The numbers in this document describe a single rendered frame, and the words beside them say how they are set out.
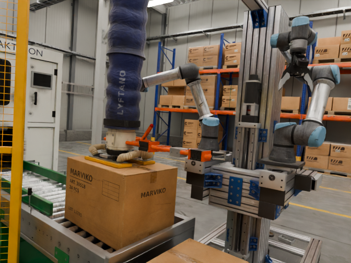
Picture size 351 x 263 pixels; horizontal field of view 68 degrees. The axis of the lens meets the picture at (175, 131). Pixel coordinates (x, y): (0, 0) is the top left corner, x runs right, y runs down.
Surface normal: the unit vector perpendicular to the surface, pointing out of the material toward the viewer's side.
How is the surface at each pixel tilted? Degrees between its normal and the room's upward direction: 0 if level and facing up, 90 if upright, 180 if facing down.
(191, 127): 92
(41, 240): 90
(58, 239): 90
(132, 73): 77
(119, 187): 90
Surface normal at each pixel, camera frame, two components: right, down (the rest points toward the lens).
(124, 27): 0.09, -0.22
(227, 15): -0.58, 0.00
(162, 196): 0.75, 0.09
